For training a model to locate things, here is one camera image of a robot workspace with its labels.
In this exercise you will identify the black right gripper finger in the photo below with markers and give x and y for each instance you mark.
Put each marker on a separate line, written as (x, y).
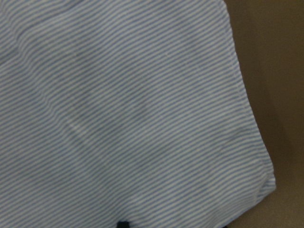
(123, 224)

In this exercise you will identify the light blue striped shirt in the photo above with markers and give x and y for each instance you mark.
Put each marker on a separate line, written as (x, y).
(125, 110)

